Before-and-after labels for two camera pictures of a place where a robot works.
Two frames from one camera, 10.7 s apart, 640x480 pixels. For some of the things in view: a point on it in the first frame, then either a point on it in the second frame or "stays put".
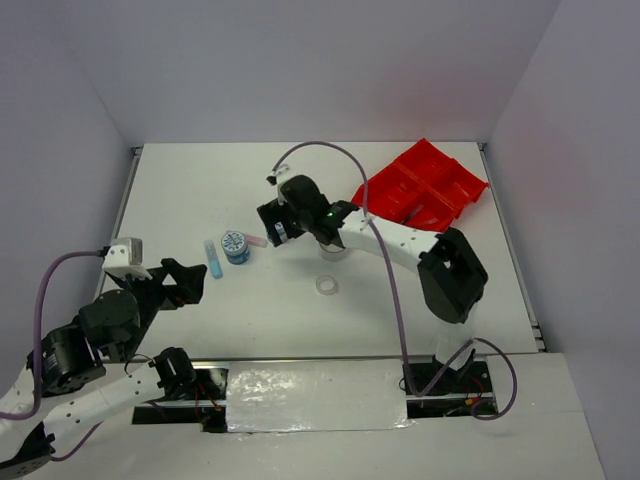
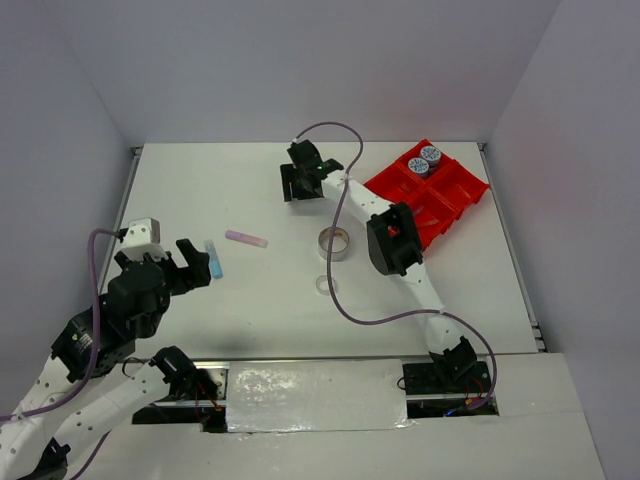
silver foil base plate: x=333 y=395 stays put
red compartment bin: x=422 y=187 stays put
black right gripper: x=272 y=213 → x=288 y=174
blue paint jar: x=234 y=244 → x=419 y=167
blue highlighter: x=213 y=261 stays put
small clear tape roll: x=327 y=285 stays put
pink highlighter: x=256 y=240 stays put
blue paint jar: x=281 y=231 → x=432 y=154
